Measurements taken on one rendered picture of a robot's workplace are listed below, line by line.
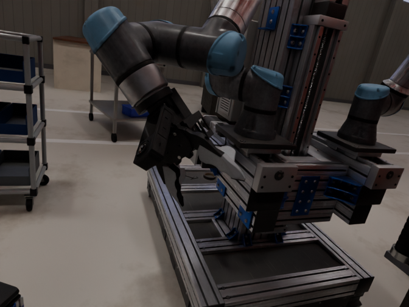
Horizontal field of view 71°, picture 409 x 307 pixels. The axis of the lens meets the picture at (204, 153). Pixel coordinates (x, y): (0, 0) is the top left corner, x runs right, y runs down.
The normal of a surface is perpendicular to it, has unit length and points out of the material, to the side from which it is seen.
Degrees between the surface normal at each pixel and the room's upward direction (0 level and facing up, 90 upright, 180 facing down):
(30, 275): 0
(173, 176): 100
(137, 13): 90
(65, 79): 90
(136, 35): 52
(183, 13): 90
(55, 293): 0
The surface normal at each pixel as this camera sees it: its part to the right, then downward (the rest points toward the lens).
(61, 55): 0.32, 0.37
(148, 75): 0.45, -0.14
